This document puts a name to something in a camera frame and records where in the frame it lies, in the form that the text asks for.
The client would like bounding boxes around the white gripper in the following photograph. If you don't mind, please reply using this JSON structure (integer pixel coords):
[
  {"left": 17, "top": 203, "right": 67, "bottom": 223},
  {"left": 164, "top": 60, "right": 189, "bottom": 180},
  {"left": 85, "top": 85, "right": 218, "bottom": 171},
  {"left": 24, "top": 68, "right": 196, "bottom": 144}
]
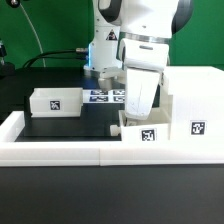
[{"left": 118, "top": 38, "right": 169, "bottom": 120}]

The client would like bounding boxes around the white front drawer with tag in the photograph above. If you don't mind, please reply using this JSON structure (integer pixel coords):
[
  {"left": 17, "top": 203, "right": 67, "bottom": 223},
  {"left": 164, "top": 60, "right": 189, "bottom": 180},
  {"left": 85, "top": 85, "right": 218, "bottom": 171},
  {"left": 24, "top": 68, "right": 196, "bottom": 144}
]
[{"left": 110, "top": 108, "right": 170, "bottom": 143}]

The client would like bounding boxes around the white drawer with tag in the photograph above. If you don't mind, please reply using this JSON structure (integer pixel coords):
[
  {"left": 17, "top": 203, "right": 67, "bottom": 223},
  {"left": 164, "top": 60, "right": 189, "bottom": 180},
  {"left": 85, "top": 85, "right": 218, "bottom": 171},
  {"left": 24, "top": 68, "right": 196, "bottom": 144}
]
[
  {"left": 110, "top": 108, "right": 170, "bottom": 143},
  {"left": 29, "top": 88, "right": 83, "bottom": 117}
]

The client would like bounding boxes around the white drawer cabinet box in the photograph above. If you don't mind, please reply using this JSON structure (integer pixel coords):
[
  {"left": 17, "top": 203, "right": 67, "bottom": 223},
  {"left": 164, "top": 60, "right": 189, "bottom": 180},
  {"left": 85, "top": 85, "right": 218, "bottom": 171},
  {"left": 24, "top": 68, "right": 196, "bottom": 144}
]
[{"left": 160, "top": 66, "right": 224, "bottom": 140}]

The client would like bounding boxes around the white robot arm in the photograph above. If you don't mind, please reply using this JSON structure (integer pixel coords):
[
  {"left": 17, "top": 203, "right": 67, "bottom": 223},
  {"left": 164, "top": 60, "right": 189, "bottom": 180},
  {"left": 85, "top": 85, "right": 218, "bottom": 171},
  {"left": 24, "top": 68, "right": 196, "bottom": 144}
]
[{"left": 84, "top": 0, "right": 193, "bottom": 123}]

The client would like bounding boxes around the white rear drawer with tag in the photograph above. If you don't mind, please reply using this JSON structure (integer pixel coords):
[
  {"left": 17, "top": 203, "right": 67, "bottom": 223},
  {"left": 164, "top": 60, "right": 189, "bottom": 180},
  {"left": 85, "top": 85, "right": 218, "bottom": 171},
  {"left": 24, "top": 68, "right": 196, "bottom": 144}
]
[{"left": 29, "top": 88, "right": 83, "bottom": 117}]

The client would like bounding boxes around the fiducial marker sheet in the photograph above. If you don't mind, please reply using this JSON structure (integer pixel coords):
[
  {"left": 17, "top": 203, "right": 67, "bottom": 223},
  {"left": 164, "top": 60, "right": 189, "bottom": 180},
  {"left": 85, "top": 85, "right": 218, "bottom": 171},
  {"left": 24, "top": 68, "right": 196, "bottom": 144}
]
[{"left": 83, "top": 89, "right": 125, "bottom": 104}]

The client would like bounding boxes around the black cable bundle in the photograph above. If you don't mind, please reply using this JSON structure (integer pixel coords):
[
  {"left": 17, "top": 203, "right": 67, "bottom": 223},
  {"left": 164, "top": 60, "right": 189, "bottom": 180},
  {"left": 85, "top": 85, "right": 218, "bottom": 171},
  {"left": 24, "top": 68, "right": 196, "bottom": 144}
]
[{"left": 21, "top": 47, "right": 90, "bottom": 69}]

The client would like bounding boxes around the thin grey background cable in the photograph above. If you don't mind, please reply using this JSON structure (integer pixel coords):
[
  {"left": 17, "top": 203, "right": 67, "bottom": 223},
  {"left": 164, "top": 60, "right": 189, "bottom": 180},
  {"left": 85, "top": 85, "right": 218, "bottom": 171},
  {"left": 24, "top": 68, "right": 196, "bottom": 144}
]
[{"left": 9, "top": 0, "right": 48, "bottom": 68}]

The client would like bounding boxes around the black camera stand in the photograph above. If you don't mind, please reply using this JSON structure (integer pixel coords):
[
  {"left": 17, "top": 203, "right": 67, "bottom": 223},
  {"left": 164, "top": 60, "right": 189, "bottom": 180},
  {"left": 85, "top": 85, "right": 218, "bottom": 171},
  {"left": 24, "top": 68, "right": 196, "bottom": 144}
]
[{"left": 0, "top": 39, "right": 15, "bottom": 78}]

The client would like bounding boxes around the white fence frame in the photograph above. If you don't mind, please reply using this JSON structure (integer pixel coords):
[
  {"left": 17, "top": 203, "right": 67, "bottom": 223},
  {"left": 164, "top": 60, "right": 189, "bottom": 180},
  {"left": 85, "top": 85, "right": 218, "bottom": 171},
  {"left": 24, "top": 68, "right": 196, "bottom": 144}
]
[{"left": 0, "top": 111, "right": 224, "bottom": 167}]

